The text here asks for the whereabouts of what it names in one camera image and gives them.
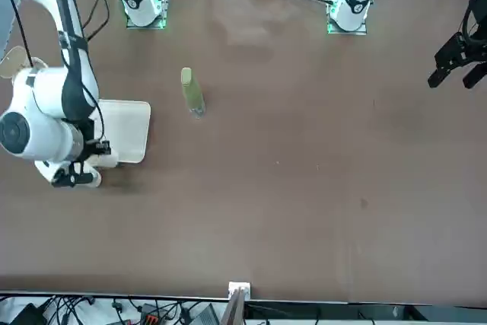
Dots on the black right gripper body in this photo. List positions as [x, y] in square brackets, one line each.
[88, 146]

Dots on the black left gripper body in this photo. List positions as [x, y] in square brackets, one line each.
[478, 16]

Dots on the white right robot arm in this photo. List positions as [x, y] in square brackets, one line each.
[38, 93]

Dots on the green glass bottle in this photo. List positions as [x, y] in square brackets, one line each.
[192, 93]

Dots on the orange black power strip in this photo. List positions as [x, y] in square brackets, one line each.
[150, 317]

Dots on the white corner bracket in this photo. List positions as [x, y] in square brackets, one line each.
[239, 289]

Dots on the grey aluminium stand post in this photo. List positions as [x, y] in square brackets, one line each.
[233, 311]

